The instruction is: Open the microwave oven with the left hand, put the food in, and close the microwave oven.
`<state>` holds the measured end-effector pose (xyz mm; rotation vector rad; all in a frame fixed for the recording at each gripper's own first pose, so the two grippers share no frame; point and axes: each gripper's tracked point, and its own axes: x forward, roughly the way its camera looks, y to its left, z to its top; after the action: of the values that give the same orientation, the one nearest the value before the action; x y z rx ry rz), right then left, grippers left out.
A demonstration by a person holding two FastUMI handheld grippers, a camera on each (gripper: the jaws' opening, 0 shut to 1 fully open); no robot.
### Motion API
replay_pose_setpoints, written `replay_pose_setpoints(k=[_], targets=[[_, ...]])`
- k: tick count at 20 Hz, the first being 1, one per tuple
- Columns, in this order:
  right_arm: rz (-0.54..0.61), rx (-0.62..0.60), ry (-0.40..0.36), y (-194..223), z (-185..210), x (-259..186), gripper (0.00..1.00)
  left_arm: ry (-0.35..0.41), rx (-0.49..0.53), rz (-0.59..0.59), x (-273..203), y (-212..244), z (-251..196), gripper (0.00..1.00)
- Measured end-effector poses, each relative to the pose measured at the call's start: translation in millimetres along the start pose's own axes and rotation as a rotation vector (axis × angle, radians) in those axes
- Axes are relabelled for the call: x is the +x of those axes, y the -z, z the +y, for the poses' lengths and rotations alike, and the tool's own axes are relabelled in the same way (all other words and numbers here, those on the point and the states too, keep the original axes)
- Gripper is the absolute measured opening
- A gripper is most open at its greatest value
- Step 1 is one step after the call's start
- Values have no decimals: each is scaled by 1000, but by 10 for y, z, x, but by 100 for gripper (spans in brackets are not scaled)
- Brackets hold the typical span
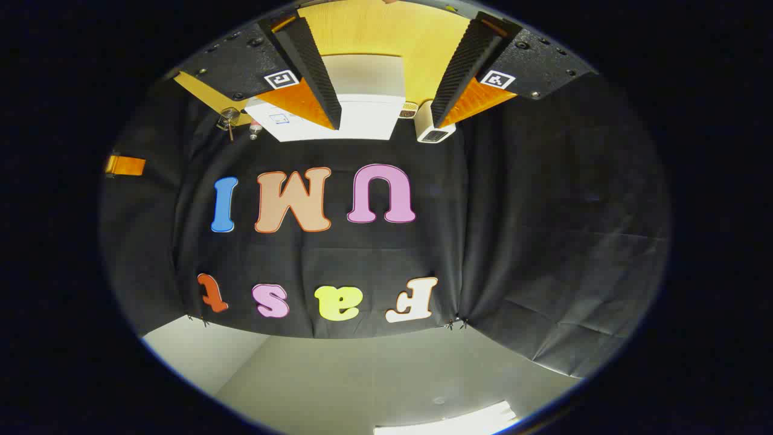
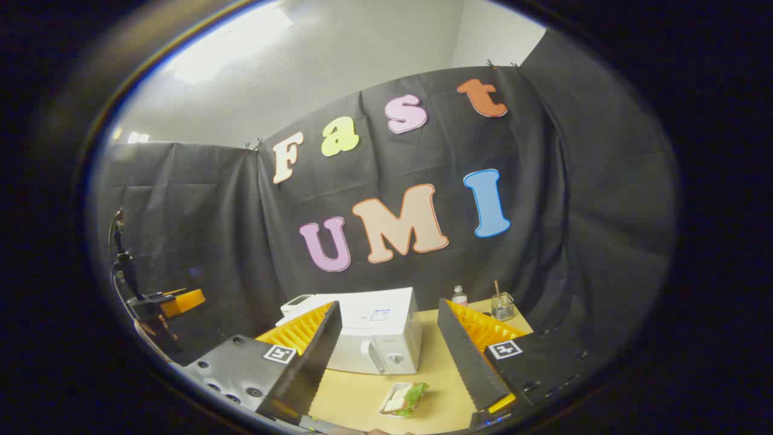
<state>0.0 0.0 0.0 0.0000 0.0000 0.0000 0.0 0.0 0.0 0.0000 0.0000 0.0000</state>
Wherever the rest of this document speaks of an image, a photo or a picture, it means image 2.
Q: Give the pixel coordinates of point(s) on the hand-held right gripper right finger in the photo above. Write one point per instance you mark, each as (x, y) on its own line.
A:
(465, 356)

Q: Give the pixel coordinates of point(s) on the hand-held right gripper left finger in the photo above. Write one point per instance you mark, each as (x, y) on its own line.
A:
(320, 350)

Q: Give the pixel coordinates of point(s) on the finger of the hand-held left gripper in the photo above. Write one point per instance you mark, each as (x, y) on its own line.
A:
(184, 302)

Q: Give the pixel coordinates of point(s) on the white microwave oven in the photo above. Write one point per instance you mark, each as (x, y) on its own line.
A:
(380, 335)

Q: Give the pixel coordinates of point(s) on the sandwich with green lettuce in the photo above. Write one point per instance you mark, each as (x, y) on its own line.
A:
(403, 397)

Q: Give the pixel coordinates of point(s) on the small white device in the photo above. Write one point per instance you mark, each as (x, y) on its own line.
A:
(296, 302)

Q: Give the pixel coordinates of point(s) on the clear bottle with pink label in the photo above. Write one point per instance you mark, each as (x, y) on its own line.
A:
(459, 297)

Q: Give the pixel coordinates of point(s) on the white plastic tray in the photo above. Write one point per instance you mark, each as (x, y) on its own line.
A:
(384, 408)

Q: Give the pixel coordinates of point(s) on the black backdrop cloth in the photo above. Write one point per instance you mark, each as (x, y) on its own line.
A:
(211, 211)

